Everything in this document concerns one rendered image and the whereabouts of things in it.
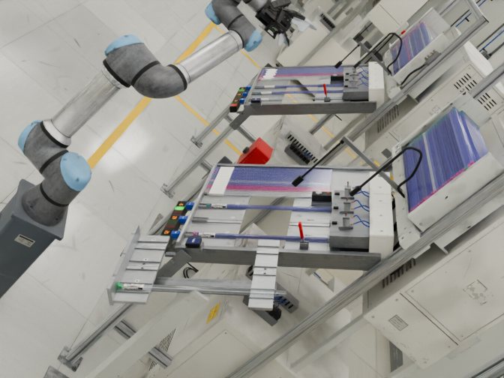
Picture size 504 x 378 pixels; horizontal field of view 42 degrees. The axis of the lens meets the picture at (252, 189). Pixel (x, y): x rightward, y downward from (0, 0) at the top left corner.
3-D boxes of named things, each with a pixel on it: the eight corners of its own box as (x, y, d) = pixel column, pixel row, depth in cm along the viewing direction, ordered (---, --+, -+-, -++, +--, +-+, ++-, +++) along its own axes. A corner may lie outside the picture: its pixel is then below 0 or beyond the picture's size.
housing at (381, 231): (367, 270, 225) (369, 234, 219) (367, 202, 268) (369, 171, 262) (391, 271, 224) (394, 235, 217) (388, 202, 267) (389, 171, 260)
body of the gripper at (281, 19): (275, 40, 232) (250, 18, 227) (282, 24, 237) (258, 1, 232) (289, 31, 227) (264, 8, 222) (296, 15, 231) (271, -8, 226)
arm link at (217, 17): (220, 33, 225) (242, 10, 220) (199, 9, 225) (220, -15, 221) (228, 34, 232) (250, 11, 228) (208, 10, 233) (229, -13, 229)
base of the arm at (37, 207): (18, 213, 213) (34, 194, 209) (25, 183, 225) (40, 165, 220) (59, 232, 221) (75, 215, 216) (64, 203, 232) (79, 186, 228)
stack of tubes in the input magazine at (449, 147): (409, 211, 214) (475, 160, 203) (402, 148, 259) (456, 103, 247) (435, 236, 217) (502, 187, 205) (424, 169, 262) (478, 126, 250)
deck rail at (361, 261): (176, 262, 234) (175, 247, 231) (178, 259, 235) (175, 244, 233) (380, 271, 222) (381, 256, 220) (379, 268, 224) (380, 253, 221)
